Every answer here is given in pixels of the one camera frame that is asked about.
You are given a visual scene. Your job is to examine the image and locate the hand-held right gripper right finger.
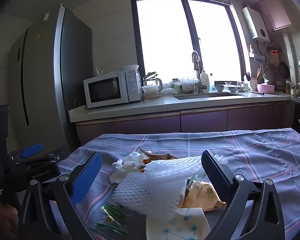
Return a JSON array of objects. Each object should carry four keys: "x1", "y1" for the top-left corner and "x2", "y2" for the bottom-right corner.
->
[{"x1": 201, "y1": 150, "x2": 285, "y2": 240}]

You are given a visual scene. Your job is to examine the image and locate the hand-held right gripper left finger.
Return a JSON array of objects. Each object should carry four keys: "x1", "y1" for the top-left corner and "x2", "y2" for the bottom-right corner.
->
[{"x1": 17, "y1": 151, "x2": 103, "y2": 240}]

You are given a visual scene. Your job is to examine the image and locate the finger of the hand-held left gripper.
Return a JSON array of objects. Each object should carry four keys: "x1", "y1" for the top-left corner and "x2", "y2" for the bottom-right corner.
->
[
  {"x1": 39, "y1": 144, "x2": 71, "y2": 165},
  {"x1": 9, "y1": 143, "x2": 43, "y2": 165}
]

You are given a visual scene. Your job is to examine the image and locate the gold snack bag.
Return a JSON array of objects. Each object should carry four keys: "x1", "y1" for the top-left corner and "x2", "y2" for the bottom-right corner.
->
[{"x1": 179, "y1": 180, "x2": 227, "y2": 210}]

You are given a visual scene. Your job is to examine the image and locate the white tissue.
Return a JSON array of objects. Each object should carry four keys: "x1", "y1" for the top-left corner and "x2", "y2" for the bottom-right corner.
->
[{"x1": 109, "y1": 151, "x2": 150, "y2": 183}]

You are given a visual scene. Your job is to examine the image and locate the green clear candy wrapper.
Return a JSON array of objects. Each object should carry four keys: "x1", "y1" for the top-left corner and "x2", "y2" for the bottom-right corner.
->
[{"x1": 94, "y1": 201, "x2": 135, "y2": 235}]

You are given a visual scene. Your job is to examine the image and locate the orange peel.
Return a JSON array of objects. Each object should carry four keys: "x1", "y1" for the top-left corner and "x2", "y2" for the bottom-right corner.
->
[{"x1": 139, "y1": 148, "x2": 178, "y2": 173}]

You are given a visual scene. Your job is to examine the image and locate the white foam fruit net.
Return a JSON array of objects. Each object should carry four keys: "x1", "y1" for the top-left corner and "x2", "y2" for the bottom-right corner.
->
[{"x1": 112, "y1": 154, "x2": 228, "y2": 217}]

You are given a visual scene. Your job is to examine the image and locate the white floral paper napkin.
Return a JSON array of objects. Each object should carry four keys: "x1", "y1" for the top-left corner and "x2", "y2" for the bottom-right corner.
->
[{"x1": 146, "y1": 207, "x2": 211, "y2": 240}]

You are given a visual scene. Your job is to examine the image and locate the person's left hand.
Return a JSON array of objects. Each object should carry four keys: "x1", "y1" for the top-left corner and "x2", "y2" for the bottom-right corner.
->
[{"x1": 0, "y1": 203, "x2": 19, "y2": 240}]

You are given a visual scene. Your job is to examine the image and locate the checked grey tablecloth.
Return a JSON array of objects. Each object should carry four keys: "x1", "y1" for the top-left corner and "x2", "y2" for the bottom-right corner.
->
[{"x1": 57, "y1": 128, "x2": 300, "y2": 240}]

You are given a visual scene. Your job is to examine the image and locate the purple base cabinets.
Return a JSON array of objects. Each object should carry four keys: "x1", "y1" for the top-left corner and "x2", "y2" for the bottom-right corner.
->
[{"x1": 75, "y1": 101, "x2": 294, "y2": 145}]

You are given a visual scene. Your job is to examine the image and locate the grey refrigerator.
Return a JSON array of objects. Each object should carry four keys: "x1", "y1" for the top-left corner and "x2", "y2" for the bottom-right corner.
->
[{"x1": 9, "y1": 4, "x2": 93, "y2": 152}]

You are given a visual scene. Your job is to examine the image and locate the kitchen sink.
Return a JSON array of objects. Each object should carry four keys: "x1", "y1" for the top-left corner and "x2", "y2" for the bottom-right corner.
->
[{"x1": 172, "y1": 92, "x2": 244, "y2": 100}]

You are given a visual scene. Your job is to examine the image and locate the white microwave oven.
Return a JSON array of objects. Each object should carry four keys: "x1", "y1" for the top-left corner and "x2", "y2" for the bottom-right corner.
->
[{"x1": 83, "y1": 70, "x2": 142, "y2": 109}]

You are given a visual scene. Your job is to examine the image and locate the steel faucet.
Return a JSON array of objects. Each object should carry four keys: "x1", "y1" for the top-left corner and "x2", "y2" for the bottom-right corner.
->
[{"x1": 196, "y1": 67, "x2": 207, "y2": 93}]

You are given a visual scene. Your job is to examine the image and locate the white soap bottle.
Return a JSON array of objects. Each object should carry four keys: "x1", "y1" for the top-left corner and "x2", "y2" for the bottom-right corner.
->
[{"x1": 200, "y1": 70, "x2": 210, "y2": 92}]

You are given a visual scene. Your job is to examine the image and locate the white kitchen countertop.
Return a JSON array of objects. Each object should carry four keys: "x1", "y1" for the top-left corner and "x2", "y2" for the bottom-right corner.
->
[{"x1": 69, "y1": 90, "x2": 294, "y2": 123}]

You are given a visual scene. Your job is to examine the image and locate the utensil holder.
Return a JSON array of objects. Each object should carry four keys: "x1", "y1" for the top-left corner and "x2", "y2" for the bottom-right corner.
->
[{"x1": 243, "y1": 71, "x2": 253, "y2": 90}]

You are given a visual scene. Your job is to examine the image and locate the pink basin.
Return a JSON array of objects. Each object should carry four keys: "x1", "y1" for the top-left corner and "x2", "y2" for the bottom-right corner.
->
[{"x1": 256, "y1": 83, "x2": 275, "y2": 93}]

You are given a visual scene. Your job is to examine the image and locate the white plastic container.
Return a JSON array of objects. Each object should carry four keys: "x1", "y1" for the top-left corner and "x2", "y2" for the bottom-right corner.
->
[{"x1": 141, "y1": 85, "x2": 161, "y2": 100}]

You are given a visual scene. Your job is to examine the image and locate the white electric kettle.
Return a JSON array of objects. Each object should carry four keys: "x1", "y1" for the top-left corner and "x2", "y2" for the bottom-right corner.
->
[{"x1": 142, "y1": 72, "x2": 163, "y2": 93}]

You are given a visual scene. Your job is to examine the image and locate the white bowl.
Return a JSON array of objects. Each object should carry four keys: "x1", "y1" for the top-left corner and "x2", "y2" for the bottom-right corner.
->
[{"x1": 122, "y1": 64, "x2": 140, "y2": 72}]

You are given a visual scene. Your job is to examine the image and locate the steel pot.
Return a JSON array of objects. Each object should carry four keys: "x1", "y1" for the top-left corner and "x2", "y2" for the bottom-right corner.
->
[{"x1": 290, "y1": 80, "x2": 300, "y2": 96}]

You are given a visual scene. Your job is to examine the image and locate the hanging brown cloth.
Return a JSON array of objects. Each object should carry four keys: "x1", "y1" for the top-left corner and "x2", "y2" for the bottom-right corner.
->
[{"x1": 192, "y1": 51, "x2": 201, "y2": 70}]

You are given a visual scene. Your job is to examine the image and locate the hanging dark pan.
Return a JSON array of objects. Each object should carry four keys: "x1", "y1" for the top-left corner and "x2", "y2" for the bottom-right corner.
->
[{"x1": 278, "y1": 55, "x2": 290, "y2": 79}]

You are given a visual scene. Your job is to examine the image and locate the orange grater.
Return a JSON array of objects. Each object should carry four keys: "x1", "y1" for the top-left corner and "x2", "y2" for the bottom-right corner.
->
[{"x1": 270, "y1": 50, "x2": 279, "y2": 71}]

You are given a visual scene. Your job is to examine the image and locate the kitchen window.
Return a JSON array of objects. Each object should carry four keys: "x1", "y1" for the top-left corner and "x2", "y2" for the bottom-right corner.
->
[{"x1": 130, "y1": 0, "x2": 252, "y2": 87}]

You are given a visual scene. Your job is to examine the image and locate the white water heater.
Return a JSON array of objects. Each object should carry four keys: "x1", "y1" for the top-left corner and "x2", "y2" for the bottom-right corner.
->
[{"x1": 242, "y1": 5, "x2": 271, "y2": 42}]

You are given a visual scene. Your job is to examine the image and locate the grey wall rack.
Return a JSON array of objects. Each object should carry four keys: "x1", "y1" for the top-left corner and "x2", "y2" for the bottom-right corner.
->
[{"x1": 248, "y1": 51, "x2": 267, "y2": 62}]

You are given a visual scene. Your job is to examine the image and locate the pink wall cabinet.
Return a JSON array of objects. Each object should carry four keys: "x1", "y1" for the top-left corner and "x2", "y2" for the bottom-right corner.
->
[{"x1": 251, "y1": 0, "x2": 293, "y2": 33}]

